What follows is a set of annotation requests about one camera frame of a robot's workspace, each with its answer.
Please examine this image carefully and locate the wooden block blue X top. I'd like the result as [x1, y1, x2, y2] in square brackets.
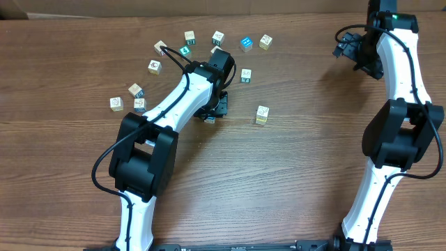
[204, 117, 216, 124]

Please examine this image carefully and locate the wooden block green 7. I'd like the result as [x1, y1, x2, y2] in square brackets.
[240, 68, 252, 83]

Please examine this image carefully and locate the wooden block yellow top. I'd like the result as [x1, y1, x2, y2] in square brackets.
[255, 118, 268, 126]

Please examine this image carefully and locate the wooden block letter I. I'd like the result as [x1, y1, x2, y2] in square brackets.
[256, 105, 269, 120]

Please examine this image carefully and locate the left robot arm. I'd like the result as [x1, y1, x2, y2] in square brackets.
[109, 50, 236, 250]

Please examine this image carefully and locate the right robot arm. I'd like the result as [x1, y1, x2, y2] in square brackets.
[323, 0, 445, 250]

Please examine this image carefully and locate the wooden block blue side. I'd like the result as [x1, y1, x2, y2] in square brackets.
[210, 45, 222, 56]

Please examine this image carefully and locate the wooden block green 4 top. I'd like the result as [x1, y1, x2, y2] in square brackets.
[179, 45, 192, 59]

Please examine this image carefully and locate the wooden block orange top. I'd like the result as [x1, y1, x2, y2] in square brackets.
[148, 60, 162, 75]

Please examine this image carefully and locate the wooden block green N side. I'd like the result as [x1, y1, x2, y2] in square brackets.
[184, 31, 196, 45]

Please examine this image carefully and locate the wooden block blue T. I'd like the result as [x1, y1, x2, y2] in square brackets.
[134, 98, 146, 112]

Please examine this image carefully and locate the wooden block yellow side far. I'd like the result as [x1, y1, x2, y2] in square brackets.
[259, 34, 272, 50]

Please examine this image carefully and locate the wooden block yellow side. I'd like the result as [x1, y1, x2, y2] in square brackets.
[259, 34, 272, 50]
[109, 97, 123, 112]

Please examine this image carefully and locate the wooden block blue C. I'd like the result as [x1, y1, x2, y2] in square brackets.
[128, 83, 144, 98]

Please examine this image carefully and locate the wooden block red X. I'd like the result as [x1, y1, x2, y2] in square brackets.
[154, 40, 167, 56]

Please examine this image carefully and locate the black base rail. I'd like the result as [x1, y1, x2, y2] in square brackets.
[83, 238, 394, 251]

